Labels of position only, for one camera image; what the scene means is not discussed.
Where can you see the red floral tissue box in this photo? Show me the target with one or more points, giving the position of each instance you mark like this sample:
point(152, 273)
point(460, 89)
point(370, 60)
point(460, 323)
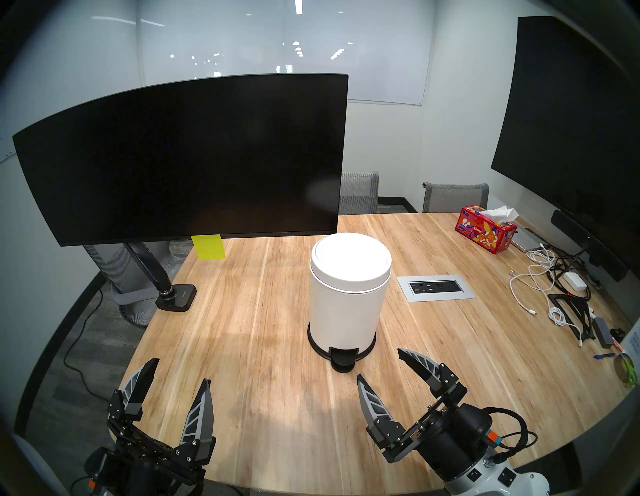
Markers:
point(482, 232)

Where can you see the silver table power outlet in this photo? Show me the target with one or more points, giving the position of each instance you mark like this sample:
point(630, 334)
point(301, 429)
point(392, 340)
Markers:
point(435, 288)

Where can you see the large black wall television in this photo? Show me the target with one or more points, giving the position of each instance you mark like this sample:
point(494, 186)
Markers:
point(565, 125)

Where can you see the black triangular stand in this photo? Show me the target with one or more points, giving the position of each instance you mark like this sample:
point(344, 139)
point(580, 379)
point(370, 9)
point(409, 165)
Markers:
point(580, 312)

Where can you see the yellow sticky note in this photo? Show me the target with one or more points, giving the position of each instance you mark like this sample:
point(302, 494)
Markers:
point(208, 247)

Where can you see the white printed paper sign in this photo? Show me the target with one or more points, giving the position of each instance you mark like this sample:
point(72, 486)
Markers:
point(634, 345)

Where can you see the grey power brick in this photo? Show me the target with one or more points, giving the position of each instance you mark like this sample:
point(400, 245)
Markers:
point(603, 332)

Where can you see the tape roll with green scissors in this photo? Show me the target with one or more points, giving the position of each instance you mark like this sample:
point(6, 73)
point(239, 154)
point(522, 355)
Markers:
point(627, 370)

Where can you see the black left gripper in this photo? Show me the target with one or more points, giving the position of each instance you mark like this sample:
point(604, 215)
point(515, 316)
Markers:
point(145, 465)

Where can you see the white pedal trash can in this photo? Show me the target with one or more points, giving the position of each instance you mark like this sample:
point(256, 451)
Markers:
point(345, 300)

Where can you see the silver laptop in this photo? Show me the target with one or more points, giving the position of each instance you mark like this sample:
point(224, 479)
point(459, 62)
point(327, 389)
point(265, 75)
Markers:
point(525, 240)

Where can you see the black curved desk monitor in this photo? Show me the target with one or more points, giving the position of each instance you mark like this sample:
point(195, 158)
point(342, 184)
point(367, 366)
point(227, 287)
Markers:
point(175, 160)

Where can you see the white wall whiteboard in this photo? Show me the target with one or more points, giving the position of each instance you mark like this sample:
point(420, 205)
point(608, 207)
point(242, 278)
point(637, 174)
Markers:
point(375, 60)

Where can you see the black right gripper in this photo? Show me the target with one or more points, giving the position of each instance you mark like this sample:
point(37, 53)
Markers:
point(450, 440)

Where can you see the white power adapter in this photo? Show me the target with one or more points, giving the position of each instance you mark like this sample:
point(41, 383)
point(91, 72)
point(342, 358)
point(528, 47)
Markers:
point(575, 281)

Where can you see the grey mesh office chair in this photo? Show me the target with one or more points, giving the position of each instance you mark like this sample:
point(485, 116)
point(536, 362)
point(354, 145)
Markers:
point(357, 192)
point(455, 197)
point(120, 280)

